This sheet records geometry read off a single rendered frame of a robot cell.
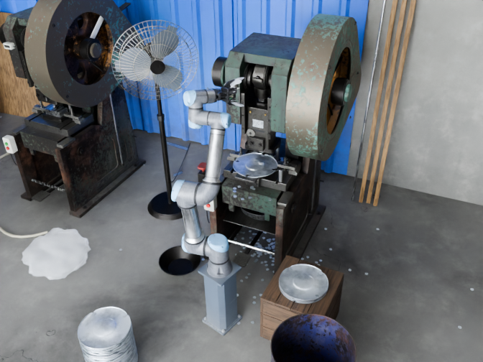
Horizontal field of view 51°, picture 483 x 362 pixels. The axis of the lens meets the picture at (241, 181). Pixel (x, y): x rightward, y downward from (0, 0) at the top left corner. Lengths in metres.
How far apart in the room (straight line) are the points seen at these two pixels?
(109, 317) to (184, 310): 0.57
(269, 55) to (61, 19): 1.38
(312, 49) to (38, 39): 1.76
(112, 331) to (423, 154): 2.79
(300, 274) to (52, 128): 2.25
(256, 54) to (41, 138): 1.95
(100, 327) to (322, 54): 1.90
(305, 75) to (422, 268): 1.82
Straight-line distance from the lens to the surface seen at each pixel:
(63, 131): 4.15
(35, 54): 3.57
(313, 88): 2.63
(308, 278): 3.09
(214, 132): 2.55
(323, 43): 2.70
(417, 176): 4.54
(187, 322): 3.37
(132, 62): 3.53
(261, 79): 3.04
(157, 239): 3.97
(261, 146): 3.20
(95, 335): 3.02
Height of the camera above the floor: 2.58
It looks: 35 degrees down
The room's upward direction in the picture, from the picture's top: 1 degrees counter-clockwise
